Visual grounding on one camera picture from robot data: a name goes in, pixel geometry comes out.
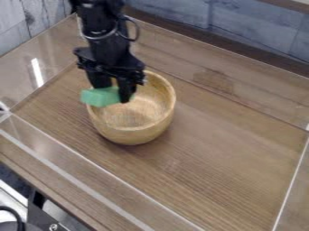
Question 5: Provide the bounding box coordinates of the green rectangular block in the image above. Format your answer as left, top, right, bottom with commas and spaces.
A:
80, 87, 122, 107

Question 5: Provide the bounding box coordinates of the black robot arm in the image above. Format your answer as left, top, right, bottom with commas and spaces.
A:
69, 0, 144, 107

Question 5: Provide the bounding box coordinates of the clear acrylic tray wall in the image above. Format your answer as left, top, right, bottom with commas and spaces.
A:
0, 111, 203, 231

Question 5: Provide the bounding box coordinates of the wooden bowl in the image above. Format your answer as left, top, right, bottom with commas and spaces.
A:
85, 70, 176, 145

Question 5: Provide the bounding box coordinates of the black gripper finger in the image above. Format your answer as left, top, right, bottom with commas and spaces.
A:
118, 77, 136, 104
85, 70, 112, 88

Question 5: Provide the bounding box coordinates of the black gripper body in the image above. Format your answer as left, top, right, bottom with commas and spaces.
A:
73, 32, 144, 85

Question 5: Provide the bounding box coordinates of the black cable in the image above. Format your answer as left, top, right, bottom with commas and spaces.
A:
0, 205, 28, 231

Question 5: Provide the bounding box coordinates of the black table clamp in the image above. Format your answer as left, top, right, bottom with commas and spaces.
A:
28, 190, 69, 231

